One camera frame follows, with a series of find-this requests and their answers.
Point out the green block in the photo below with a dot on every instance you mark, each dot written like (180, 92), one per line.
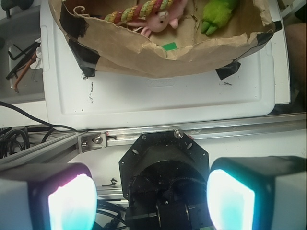
(169, 46)

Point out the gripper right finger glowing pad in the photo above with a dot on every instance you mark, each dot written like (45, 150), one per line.
(258, 193)

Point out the brown paper bag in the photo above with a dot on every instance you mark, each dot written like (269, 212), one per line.
(99, 45)

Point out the pink plush bunny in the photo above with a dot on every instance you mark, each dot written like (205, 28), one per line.
(158, 21)

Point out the multicolour braided rope toy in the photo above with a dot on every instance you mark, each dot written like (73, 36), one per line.
(139, 11)

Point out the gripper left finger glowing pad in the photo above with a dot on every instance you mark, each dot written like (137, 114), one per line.
(47, 196)

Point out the aluminium frame rail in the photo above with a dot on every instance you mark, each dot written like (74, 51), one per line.
(282, 127)

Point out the green plush toy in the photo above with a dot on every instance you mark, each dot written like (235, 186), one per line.
(216, 15)

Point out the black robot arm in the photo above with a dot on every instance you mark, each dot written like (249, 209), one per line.
(168, 183)

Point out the allen keys pile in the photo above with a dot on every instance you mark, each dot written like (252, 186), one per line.
(26, 57)

